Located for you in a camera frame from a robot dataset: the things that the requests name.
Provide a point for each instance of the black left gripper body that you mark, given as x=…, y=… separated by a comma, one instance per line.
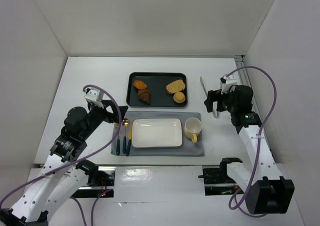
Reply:
x=109, y=110

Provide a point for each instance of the round yellow bun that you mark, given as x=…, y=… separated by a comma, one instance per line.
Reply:
x=179, y=97

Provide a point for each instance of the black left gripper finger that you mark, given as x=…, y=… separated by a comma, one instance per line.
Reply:
x=109, y=103
x=120, y=112

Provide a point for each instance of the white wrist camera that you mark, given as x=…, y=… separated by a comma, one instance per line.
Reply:
x=226, y=82
x=93, y=95

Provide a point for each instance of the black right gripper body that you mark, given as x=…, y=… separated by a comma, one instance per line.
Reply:
x=214, y=100

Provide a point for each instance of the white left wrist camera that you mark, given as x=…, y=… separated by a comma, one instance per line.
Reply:
x=93, y=95

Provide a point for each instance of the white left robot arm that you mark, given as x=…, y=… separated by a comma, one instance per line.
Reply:
x=63, y=173

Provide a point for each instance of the brown croissant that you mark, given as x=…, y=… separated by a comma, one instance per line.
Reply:
x=144, y=95

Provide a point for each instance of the grey cloth placemat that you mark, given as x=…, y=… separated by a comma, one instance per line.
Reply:
x=187, y=149

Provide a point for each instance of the seeded bread slice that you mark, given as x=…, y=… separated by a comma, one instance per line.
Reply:
x=176, y=86

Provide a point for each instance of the gold knife green handle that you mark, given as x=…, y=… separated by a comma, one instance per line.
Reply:
x=128, y=148

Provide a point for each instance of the white rectangular plate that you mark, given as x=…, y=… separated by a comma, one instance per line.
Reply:
x=157, y=133

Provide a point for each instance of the yellow mug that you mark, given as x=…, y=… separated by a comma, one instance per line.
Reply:
x=192, y=128

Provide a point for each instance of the orange bread roll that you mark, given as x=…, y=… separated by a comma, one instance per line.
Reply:
x=140, y=85

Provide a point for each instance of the black baking tray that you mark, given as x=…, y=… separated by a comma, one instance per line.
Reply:
x=156, y=82

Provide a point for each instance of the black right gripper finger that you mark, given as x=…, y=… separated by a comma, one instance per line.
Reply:
x=213, y=95
x=209, y=104

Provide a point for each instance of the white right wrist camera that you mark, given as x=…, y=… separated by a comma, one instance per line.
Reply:
x=226, y=82

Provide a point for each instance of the gold spoon green handle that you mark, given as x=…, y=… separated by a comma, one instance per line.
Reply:
x=125, y=124

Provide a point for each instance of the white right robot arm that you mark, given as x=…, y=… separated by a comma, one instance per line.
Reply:
x=265, y=189

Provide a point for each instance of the gold fork green handle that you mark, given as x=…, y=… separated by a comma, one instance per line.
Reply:
x=118, y=139

